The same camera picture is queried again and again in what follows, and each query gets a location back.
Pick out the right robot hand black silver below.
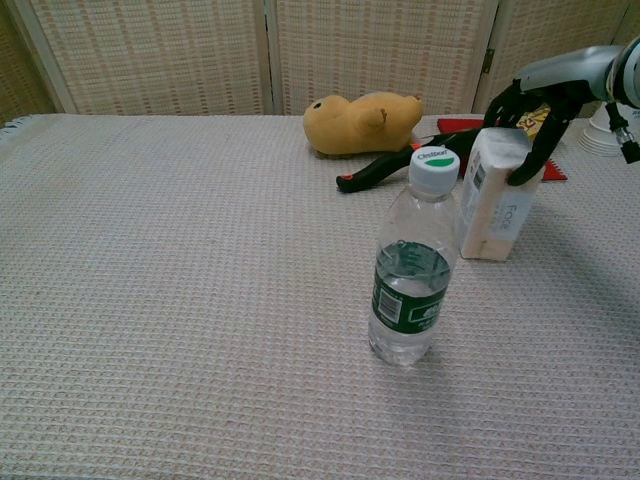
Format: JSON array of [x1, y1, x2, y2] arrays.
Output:
[[481, 45, 627, 189]]

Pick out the white tissue pack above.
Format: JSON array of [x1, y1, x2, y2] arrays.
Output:
[[457, 126, 547, 263]]

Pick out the yellow snack package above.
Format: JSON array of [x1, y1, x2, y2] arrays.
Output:
[[517, 103, 552, 140]]

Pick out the stack of white paper cups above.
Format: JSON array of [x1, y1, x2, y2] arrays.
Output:
[[577, 102, 640, 159]]

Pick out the black orange pruning shears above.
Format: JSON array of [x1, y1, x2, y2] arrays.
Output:
[[335, 127, 482, 195]]

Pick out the yellow plush bear toy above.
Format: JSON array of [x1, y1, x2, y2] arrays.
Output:
[[303, 91, 425, 161]]

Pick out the clear plastic water bottle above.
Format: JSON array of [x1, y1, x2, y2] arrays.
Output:
[[367, 146, 462, 370]]

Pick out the woven folding screen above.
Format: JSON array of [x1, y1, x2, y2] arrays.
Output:
[[0, 0, 640, 126]]

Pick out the beige waffle weave tablecloth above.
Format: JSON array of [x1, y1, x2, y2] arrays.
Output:
[[0, 113, 640, 480]]

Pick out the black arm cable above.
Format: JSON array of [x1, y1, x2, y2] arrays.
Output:
[[604, 99, 640, 164]]

